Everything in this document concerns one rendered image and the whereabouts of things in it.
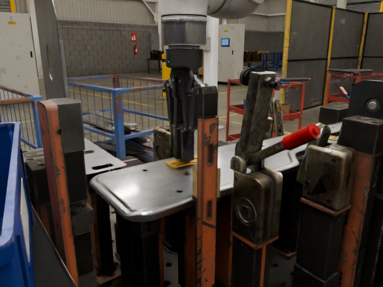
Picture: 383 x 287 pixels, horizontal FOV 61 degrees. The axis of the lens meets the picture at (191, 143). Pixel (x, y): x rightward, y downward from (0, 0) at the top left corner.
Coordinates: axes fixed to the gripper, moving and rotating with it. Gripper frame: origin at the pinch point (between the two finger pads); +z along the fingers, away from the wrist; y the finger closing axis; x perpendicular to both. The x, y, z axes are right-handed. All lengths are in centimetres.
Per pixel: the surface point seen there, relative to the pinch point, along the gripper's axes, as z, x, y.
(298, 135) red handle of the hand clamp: -8.6, 1.0, -29.4
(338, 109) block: 2, -77, 9
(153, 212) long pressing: 4.6, 16.6, -15.2
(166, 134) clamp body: 1.0, -3.1, 12.7
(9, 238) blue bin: -11, 38, -39
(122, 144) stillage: 54, -63, 178
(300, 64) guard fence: 6, -448, 297
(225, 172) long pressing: 4.7, -4.3, -8.8
